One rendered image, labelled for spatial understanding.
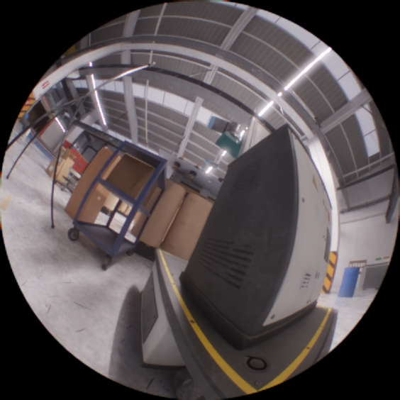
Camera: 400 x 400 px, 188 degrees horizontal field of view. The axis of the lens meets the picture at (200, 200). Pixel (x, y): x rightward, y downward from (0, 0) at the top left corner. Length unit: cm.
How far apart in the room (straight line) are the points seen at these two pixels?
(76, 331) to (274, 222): 62
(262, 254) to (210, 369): 18
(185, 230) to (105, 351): 144
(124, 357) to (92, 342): 10
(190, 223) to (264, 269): 142
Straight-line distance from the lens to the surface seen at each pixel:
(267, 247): 21
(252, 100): 1003
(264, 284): 20
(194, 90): 496
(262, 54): 966
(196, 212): 161
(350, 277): 469
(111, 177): 99
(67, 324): 54
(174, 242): 154
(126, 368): 50
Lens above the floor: 46
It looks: 20 degrees up
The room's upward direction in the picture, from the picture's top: 25 degrees clockwise
